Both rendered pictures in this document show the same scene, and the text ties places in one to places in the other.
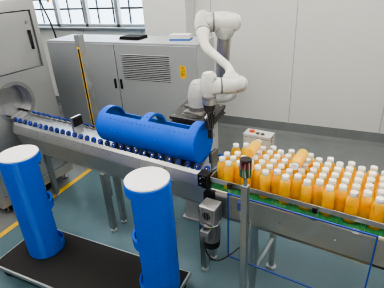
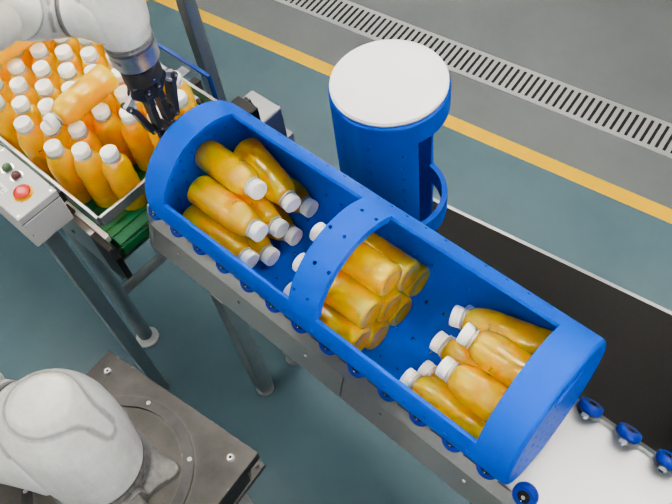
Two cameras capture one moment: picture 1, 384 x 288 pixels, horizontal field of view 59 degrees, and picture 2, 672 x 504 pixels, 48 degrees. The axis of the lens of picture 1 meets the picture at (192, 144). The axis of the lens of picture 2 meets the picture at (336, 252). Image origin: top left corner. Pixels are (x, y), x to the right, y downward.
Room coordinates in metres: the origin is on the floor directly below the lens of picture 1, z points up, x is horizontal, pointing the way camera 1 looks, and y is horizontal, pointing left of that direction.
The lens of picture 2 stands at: (3.02, 0.49, 2.29)
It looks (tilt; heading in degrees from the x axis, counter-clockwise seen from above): 56 degrees down; 198
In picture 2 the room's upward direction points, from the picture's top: 11 degrees counter-clockwise
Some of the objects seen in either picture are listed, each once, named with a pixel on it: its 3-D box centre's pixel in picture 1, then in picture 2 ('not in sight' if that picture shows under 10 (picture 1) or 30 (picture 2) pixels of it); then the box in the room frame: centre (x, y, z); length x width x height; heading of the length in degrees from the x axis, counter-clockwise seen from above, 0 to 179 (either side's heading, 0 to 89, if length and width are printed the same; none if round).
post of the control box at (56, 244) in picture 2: not in sight; (109, 316); (2.16, -0.47, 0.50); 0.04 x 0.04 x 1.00; 57
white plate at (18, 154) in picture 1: (18, 153); not in sight; (2.19, 1.25, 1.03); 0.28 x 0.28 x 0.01
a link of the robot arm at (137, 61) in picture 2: (209, 100); (132, 48); (2.06, -0.13, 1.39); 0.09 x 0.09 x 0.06
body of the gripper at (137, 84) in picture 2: (209, 111); (144, 78); (2.06, -0.13, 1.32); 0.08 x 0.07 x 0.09; 147
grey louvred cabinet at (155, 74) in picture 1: (132, 94); not in sight; (4.39, 0.76, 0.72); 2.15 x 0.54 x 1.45; 64
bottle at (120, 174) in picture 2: (235, 156); (123, 179); (2.04, -0.30, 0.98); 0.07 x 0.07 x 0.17
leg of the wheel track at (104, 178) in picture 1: (108, 203); not in sight; (2.53, 0.78, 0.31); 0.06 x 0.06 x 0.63; 57
